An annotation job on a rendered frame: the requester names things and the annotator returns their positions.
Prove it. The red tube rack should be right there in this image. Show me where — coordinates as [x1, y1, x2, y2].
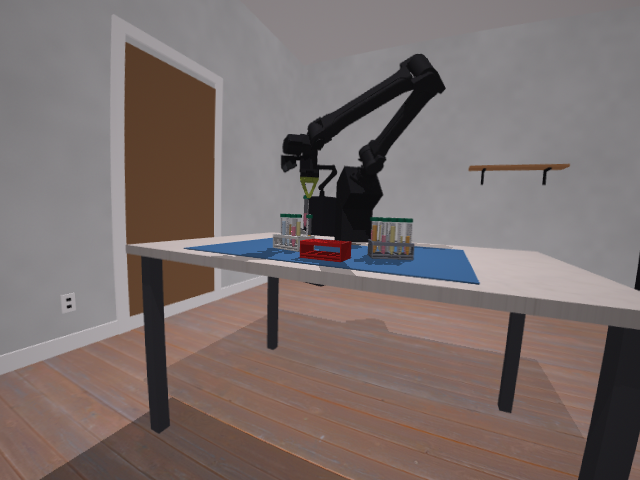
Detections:
[300, 239, 351, 262]

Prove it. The orange tube with green cap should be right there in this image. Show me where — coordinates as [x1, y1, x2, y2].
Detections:
[371, 217, 379, 253]

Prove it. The blue bench mat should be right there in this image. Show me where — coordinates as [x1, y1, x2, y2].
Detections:
[183, 238, 480, 285]

